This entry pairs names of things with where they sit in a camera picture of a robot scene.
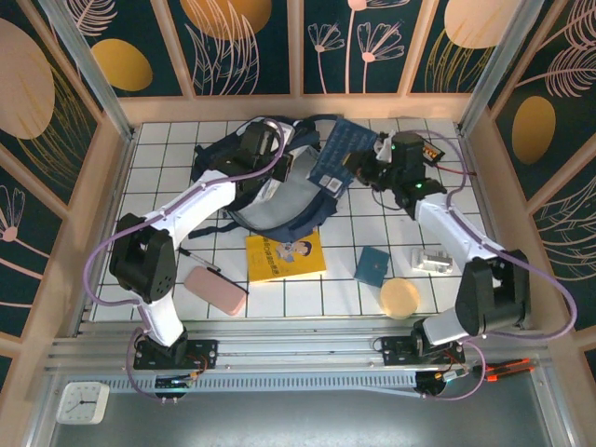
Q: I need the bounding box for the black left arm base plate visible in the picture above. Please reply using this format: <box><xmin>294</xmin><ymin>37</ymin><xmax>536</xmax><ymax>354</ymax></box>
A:
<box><xmin>133</xmin><ymin>338</ymin><xmax>219</xmax><ymax>372</ymax></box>

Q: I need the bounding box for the pink pencil case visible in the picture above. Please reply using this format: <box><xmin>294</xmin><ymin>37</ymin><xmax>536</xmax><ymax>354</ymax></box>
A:
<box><xmin>183</xmin><ymin>264</ymin><xmax>248</xmax><ymax>318</ymax></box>

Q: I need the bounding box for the round tan wooden disc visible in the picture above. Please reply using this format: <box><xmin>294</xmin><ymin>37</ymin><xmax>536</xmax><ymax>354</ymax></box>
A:
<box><xmin>379</xmin><ymin>278</ymin><xmax>421</xmax><ymax>320</ymax></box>

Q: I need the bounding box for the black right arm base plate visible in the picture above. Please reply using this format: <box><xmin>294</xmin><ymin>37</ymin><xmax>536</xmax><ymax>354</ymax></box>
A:
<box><xmin>380</xmin><ymin>334</ymin><xmax>466</xmax><ymax>369</ymax></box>

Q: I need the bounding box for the dark blue printed book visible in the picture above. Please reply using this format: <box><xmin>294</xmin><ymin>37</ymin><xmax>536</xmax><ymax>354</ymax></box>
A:
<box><xmin>306</xmin><ymin>117</ymin><xmax>379</xmax><ymax>196</ymax></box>

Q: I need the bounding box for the navy blue backpack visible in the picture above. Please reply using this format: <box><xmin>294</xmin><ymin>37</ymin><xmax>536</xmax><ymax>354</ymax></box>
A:
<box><xmin>188</xmin><ymin>114</ymin><xmax>355</xmax><ymax>241</ymax></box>

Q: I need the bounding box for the small teal wallet notebook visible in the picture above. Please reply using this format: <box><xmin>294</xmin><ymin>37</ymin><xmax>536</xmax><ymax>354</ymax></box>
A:
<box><xmin>353</xmin><ymin>245</ymin><xmax>391</xmax><ymax>286</ymax></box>

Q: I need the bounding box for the clear white plastic holder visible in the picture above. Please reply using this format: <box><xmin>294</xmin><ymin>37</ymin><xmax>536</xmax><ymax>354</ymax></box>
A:
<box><xmin>410</xmin><ymin>248</ymin><xmax>454</xmax><ymax>277</ymax></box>

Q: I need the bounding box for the black and white pen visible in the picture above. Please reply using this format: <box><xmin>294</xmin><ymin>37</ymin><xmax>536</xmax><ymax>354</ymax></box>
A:
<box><xmin>178</xmin><ymin>248</ymin><xmax>223</xmax><ymax>273</ymax></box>

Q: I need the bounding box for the orange and black hand tool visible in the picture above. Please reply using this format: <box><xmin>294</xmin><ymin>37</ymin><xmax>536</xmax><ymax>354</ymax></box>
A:
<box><xmin>472</xmin><ymin>357</ymin><xmax>536</xmax><ymax>384</ymax></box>

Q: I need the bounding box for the aluminium rail frame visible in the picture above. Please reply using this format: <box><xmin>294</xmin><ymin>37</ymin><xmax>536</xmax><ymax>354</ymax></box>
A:
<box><xmin>44</xmin><ymin>318</ymin><xmax>549</xmax><ymax>376</ymax></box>

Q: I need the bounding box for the thin red wire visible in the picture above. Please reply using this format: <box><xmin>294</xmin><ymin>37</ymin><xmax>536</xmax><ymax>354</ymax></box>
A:
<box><xmin>440</xmin><ymin>162</ymin><xmax>480</xmax><ymax>178</ymax></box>

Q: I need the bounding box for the aluminium corner post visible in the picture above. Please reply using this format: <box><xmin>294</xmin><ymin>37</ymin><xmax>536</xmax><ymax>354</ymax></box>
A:
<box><xmin>455</xmin><ymin>0</ymin><xmax>546</xmax><ymax>136</ymax></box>
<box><xmin>36</xmin><ymin>0</ymin><xmax>139</xmax><ymax>141</ymax></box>

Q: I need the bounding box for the black board with orange connectors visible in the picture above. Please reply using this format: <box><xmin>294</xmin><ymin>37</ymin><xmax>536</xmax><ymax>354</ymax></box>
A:
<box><xmin>421</xmin><ymin>141</ymin><xmax>447</xmax><ymax>165</ymax></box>

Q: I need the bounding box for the grey slotted cable duct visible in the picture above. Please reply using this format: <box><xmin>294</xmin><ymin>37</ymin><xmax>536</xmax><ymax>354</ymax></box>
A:
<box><xmin>106</xmin><ymin>374</ymin><xmax>418</xmax><ymax>400</ymax></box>

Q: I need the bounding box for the white square clock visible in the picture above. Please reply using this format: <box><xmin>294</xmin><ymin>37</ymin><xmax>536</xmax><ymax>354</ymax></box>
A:
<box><xmin>55</xmin><ymin>381</ymin><xmax>111</xmax><ymax>426</ymax></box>

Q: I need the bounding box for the black controller board with wires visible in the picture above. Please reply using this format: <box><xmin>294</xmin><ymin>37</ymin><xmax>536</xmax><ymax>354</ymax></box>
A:
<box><xmin>155</xmin><ymin>370</ymin><xmax>206</xmax><ymax>402</ymax></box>
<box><xmin>415</xmin><ymin>367</ymin><xmax>469</xmax><ymax>398</ymax></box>

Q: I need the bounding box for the yellow cartoon cover book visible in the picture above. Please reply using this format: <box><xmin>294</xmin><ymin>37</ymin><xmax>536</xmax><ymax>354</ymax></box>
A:
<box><xmin>245</xmin><ymin>227</ymin><xmax>328</xmax><ymax>284</ymax></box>

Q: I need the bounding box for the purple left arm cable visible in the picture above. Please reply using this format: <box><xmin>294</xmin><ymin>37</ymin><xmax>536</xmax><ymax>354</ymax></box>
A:
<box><xmin>86</xmin><ymin>118</ymin><xmax>288</xmax><ymax>404</ymax></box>

